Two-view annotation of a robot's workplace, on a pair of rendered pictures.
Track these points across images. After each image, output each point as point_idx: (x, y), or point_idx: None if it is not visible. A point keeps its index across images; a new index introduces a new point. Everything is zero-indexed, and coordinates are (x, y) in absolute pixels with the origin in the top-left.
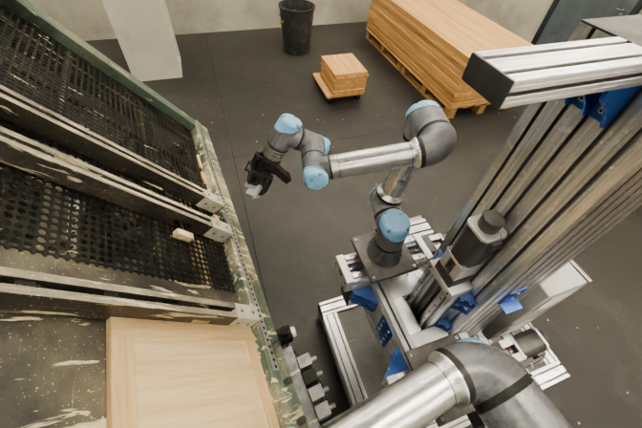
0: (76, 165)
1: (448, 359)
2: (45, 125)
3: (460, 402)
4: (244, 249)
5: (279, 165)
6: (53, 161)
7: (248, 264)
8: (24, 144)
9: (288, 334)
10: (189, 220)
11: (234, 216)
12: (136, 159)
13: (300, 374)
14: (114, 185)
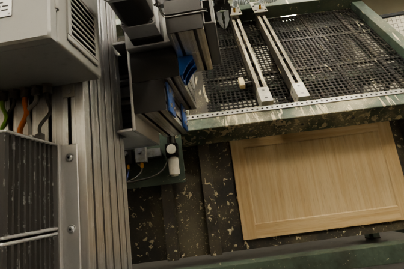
0: (244, 39)
1: None
2: (263, 32)
3: None
4: (255, 116)
5: None
6: (237, 34)
7: (238, 119)
8: (240, 30)
9: (167, 140)
10: (252, 77)
11: (301, 113)
12: (281, 51)
13: (134, 151)
14: (241, 47)
